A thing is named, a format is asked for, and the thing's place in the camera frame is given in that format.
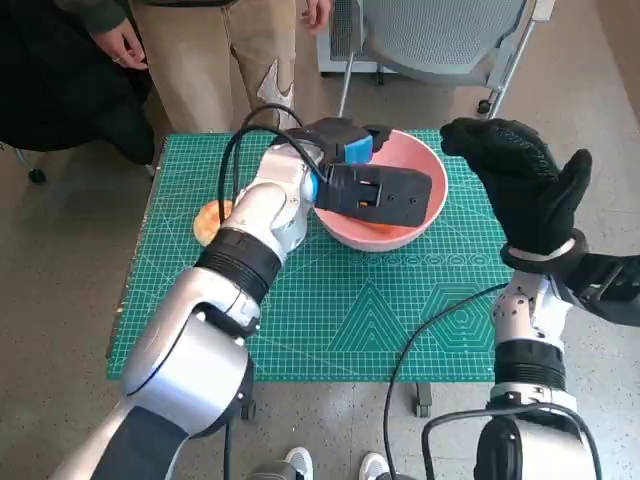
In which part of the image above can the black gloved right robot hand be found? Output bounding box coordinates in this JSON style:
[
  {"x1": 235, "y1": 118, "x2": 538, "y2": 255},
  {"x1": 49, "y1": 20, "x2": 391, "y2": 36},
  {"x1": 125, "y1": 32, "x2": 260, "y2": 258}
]
[{"x1": 439, "y1": 117, "x2": 594, "y2": 259}]

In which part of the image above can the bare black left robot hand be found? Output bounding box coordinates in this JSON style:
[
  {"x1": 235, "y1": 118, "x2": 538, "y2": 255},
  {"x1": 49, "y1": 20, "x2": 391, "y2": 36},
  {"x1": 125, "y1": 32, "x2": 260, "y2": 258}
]
[{"x1": 291, "y1": 117, "x2": 395, "y2": 166}]

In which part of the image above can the pink bowl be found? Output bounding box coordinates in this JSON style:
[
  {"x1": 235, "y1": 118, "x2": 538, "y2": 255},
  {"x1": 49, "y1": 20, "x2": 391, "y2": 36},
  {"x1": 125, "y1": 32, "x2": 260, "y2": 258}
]
[{"x1": 312, "y1": 129, "x2": 449, "y2": 253}]

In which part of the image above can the round toy bread bun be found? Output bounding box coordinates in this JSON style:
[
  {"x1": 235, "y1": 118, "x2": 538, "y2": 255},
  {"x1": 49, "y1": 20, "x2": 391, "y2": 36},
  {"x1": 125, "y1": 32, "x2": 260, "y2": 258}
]
[{"x1": 192, "y1": 199, "x2": 234, "y2": 246}]

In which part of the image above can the person's left hand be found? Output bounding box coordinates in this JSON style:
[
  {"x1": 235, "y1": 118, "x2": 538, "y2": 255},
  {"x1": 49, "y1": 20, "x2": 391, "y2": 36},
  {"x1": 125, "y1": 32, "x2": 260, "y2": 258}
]
[{"x1": 298, "y1": 0, "x2": 332, "y2": 35}]

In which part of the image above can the person's hand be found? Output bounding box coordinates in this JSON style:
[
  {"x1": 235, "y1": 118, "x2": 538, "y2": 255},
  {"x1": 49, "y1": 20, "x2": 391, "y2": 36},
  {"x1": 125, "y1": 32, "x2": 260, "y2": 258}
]
[
  {"x1": 97, "y1": 22, "x2": 150, "y2": 71},
  {"x1": 298, "y1": 0, "x2": 332, "y2": 35}
]

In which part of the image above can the grey mesh office chair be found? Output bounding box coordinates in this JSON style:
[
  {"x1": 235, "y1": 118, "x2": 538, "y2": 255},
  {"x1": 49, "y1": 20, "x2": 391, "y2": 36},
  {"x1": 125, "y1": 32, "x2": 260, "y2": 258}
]
[{"x1": 337, "y1": 0, "x2": 556, "y2": 117}]

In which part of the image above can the person in tan trousers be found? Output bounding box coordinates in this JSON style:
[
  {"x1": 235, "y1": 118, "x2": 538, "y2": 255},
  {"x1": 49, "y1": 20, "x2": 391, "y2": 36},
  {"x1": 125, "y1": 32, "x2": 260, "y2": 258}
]
[{"x1": 54, "y1": 0, "x2": 334, "y2": 134}]

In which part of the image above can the green cutting mat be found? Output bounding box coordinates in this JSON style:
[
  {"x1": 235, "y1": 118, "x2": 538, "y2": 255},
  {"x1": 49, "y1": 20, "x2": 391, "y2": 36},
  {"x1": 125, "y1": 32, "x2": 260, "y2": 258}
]
[{"x1": 106, "y1": 130, "x2": 516, "y2": 384}]

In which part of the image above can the person's right hand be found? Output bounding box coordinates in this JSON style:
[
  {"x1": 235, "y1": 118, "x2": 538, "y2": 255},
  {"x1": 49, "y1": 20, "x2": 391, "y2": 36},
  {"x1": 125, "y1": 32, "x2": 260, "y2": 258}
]
[{"x1": 97, "y1": 22, "x2": 150, "y2": 71}]

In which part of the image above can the black table leg with caster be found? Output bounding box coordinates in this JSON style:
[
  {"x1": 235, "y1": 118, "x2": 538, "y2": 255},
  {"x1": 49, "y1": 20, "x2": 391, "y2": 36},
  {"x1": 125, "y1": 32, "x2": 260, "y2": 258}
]
[
  {"x1": 241, "y1": 377, "x2": 257, "y2": 421},
  {"x1": 412, "y1": 383, "x2": 433, "y2": 417}
]

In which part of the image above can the silver chair leg with caster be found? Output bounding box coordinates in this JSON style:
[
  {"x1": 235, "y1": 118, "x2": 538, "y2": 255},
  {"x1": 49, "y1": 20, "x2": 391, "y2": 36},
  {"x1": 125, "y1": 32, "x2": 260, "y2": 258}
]
[{"x1": 14, "y1": 147, "x2": 48, "y2": 185}]

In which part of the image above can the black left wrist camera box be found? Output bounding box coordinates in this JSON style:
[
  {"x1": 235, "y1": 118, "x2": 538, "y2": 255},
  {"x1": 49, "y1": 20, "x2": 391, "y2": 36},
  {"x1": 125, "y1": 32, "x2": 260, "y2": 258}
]
[{"x1": 313, "y1": 162, "x2": 434, "y2": 229}]

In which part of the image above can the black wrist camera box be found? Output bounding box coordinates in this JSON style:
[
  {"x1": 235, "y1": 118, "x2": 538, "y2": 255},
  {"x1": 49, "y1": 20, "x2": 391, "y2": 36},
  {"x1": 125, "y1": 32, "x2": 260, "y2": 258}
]
[
  {"x1": 564, "y1": 252, "x2": 640, "y2": 329},
  {"x1": 313, "y1": 162, "x2": 434, "y2": 229}
]

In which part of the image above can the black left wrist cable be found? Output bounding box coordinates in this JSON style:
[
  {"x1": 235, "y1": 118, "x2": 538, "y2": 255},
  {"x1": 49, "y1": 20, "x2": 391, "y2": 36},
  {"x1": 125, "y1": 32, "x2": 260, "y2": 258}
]
[{"x1": 217, "y1": 103, "x2": 331, "y2": 221}]

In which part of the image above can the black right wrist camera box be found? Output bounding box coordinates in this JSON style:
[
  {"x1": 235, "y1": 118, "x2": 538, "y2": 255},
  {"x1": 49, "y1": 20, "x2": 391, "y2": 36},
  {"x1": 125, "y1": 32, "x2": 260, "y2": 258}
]
[{"x1": 564, "y1": 252, "x2": 640, "y2": 329}]

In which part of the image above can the long black cable over mat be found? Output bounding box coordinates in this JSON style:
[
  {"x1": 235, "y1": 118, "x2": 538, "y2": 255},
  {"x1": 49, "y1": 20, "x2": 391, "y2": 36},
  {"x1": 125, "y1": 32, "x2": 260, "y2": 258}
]
[{"x1": 383, "y1": 282, "x2": 509, "y2": 480}]

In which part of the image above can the black right arm cable loop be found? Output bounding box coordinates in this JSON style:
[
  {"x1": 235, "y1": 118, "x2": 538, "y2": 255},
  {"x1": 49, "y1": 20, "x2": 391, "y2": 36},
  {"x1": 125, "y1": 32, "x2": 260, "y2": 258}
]
[{"x1": 421, "y1": 403, "x2": 601, "y2": 480}]

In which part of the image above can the black left upper arm cable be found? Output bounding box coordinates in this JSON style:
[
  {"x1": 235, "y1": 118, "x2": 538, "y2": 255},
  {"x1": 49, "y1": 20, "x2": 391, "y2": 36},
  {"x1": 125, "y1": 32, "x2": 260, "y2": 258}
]
[{"x1": 221, "y1": 417, "x2": 237, "y2": 480}]

